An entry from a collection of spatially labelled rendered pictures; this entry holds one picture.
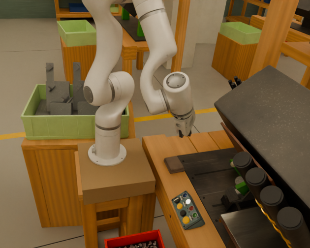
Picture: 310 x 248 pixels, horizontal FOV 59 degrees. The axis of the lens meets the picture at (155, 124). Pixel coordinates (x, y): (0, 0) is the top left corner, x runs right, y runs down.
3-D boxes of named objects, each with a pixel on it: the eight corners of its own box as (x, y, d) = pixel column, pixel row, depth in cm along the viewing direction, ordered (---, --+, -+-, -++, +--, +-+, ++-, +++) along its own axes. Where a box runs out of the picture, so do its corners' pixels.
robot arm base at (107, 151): (90, 169, 128) (89, 137, 117) (85, 143, 142) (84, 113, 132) (130, 163, 134) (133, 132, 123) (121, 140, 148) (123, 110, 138)
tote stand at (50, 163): (41, 227, 205) (20, 145, 161) (54, 177, 248) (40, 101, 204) (132, 222, 214) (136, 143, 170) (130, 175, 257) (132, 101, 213)
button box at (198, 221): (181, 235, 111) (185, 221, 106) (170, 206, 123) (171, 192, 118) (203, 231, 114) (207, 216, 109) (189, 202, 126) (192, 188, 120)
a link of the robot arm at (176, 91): (170, 119, 93) (196, 110, 93) (163, 95, 82) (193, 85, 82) (164, 101, 98) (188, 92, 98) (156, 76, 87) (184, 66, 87)
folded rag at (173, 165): (163, 161, 142) (163, 156, 141) (177, 158, 145) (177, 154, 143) (170, 174, 135) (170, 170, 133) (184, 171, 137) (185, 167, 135)
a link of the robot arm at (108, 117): (89, 121, 127) (88, 73, 114) (120, 109, 139) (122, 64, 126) (105, 133, 121) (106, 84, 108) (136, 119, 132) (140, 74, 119)
